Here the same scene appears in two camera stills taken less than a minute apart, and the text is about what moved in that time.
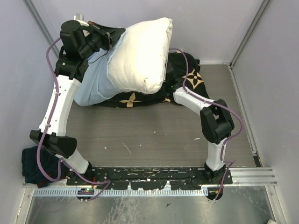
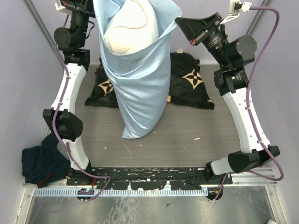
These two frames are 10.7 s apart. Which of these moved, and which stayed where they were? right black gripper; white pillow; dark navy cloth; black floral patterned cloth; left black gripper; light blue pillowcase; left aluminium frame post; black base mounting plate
Moved: right black gripper; left black gripper; light blue pillowcase; white pillow
Stayed: black base mounting plate; black floral patterned cloth; dark navy cloth; left aluminium frame post
